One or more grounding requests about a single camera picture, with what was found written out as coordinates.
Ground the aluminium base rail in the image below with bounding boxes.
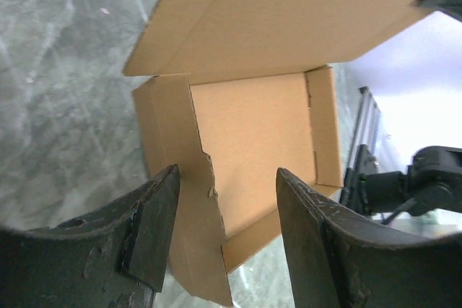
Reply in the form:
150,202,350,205
348,87,380,168

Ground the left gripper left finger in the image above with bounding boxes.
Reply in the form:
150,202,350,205
1,165,180,307

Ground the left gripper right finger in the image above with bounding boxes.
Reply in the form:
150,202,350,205
276,168,461,307

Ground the brown cardboard box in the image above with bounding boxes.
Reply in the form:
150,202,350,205
124,0,426,307

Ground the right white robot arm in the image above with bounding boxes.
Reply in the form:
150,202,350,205
340,0,461,225

